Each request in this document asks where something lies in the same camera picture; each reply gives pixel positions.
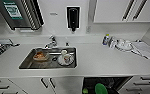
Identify small green bowl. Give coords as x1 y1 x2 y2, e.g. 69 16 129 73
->
82 87 89 94

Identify chrome counter soap pump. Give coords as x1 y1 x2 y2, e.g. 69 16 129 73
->
65 41 70 47

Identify white cup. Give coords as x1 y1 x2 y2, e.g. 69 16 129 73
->
59 49 72 64

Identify chrome sink faucet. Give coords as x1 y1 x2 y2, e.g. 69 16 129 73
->
44 34 58 49

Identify blue dish soap bottle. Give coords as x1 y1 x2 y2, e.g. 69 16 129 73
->
102 33 111 46

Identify bowl with orange leftovers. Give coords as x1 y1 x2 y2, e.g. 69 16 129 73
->
32 49 51 62

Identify small clear bottle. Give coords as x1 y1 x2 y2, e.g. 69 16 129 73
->
109 37 116 48

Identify stainless steel sink basin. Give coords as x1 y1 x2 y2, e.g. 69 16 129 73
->
18 47 78 70

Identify steel paper towel dispenser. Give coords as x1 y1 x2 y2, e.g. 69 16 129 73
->
0 0 45 31

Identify white wide drawer stack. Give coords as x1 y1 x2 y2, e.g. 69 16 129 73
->
0 78 27 94

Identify white wall outlet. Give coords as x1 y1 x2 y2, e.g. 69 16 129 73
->
85 25 91 34

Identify black wall soap dispenser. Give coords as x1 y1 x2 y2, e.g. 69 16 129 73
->
66 5 81 33

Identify small wall label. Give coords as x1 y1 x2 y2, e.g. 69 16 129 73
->
49 12 58 16

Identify white wall cabinet, three doors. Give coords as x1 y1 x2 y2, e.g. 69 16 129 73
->
92 0 150 24

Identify black cabinet door handle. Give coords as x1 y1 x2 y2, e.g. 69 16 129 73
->
132 0 147 21
121 0 136 21

